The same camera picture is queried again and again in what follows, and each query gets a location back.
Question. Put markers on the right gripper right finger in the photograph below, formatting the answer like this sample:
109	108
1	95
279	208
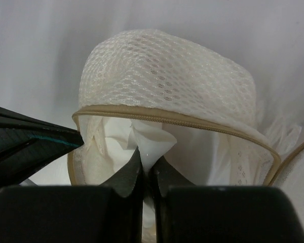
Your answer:
186	212

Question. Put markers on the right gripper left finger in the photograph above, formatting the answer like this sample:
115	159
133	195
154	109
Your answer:
110	212

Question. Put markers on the white bra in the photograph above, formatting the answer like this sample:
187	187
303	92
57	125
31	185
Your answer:
109	143

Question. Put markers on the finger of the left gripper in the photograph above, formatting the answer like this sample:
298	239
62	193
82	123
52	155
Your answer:
28	144

